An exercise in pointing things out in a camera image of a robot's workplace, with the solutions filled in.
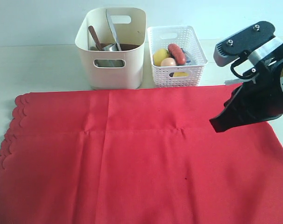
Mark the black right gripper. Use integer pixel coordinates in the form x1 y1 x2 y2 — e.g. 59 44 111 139
209 53 283 133

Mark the blue white milk carton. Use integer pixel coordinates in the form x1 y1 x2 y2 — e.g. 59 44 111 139
181 48 196 66

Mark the red sausage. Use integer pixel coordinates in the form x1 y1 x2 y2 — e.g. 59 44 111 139
168 43 186 65

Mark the brown egg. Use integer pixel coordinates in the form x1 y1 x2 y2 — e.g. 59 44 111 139
160 57 177 67

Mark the red scalloped tablecloth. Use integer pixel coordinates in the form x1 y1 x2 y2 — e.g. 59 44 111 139
0 85 283 224

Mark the yellow lemon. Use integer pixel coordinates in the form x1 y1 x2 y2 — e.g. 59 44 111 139
152 49 170 66

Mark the brown wooden plate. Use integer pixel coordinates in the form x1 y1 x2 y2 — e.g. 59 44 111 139
89 43 139 51

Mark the stainless steel cup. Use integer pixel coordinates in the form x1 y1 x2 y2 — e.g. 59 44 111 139
102 43 121 51

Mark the white ceramic bowl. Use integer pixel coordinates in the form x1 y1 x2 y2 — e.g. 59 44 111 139
94 59 124 68

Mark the silver table knife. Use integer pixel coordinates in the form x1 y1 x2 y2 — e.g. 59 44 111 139
106 9 122 51

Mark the dark wooden spoon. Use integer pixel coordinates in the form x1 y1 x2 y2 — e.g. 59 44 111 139
88 25 103 51

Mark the white perforated plastic basket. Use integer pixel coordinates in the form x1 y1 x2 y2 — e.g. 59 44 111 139
147 25 208 87

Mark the cream plastic bin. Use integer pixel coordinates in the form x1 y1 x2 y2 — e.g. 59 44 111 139
75 7 147 89

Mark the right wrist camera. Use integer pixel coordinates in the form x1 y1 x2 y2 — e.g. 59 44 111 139
213 21 283 67

